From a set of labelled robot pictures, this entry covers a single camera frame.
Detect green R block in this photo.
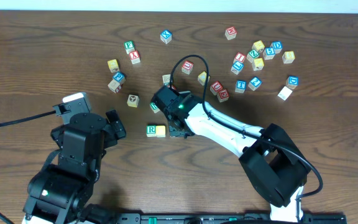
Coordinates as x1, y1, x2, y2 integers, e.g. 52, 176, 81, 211
146, 125, 157, 138

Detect red U block lower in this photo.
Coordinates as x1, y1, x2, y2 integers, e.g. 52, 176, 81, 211
210, 81, 223, 96

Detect blue d block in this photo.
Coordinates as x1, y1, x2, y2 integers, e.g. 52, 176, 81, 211
285, 76, 299, 90
270, 41, 283, 54

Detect yellow block far left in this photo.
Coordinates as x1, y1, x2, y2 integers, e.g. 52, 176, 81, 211
107, 59, 120, 73

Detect blue 2 block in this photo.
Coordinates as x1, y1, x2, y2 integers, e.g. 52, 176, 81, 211
248, 77, 262, 91

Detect blue T block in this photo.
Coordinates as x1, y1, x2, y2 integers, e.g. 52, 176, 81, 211
235, 80, 247, 93

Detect blue 5 block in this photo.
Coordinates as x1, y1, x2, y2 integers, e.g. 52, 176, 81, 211
263, 47, 275, 60

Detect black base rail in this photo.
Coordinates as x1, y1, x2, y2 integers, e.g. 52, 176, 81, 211
116, 213, 347, 224

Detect green Z block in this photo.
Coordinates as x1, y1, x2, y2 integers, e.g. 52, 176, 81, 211
246, 49, 260, 63

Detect red I block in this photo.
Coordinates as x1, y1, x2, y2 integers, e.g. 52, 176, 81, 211
233, 52, 246, 63

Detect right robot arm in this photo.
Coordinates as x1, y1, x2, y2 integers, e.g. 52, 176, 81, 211
151, 86, 311, 222

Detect green F block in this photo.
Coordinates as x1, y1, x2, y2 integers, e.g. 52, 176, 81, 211
124, 40, 135, 54

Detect blue P block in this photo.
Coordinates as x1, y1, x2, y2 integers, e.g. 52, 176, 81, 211
112, 72, 126, 85

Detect blue L block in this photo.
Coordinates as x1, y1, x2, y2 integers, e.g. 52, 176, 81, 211
231, 60, 244, 75

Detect red E block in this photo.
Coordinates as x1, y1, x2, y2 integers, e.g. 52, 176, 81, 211
216, 89, 229, 103

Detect blue D block right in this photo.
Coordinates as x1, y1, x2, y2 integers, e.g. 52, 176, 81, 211
285, 76, 299, 90

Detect red block top right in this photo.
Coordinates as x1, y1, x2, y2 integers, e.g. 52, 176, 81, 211
225, 26, 237, 40

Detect red U block upper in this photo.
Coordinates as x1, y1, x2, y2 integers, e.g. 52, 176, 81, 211
181, 60, 194, 75

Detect yellow block above Z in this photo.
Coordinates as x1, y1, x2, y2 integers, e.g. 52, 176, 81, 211
252, 40, 265, 53

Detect red u block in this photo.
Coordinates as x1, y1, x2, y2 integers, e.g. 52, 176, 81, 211
210, 81, 223, 96
181, 60, 194, 75

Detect yellow block centre lower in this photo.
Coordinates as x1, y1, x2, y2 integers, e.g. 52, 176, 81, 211
198, 71, 210, 86

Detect plain white block right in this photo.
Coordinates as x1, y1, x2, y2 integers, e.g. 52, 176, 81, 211
277, 86, 293, 101

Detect green N block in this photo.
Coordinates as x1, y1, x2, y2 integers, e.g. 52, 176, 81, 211
150, 102, 160, 113

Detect blue D block upper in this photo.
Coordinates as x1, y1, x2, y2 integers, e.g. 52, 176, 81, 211
270, 41, 283, 54

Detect yellow O block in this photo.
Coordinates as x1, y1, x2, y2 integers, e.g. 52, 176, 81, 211
155, 125, 166, 138

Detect monkey picture block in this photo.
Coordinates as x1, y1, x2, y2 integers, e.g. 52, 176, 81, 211
127, 95, 139, 108

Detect yellow 8 block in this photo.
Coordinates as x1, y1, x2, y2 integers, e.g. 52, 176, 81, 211
282, 51, 295, 64

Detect red Y block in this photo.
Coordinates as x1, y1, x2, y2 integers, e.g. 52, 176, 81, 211
129, 50, 140, 64

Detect plain wooden block left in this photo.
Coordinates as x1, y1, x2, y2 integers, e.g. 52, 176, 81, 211
108, 80, 122, 93

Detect blue X block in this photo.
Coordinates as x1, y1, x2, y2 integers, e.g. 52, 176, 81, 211
160, 29, 172, 44

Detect yellow block under Z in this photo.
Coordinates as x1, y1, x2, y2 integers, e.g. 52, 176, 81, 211
252, 58, 264, 71

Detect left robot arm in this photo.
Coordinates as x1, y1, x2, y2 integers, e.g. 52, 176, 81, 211
23, 98, 126, 223

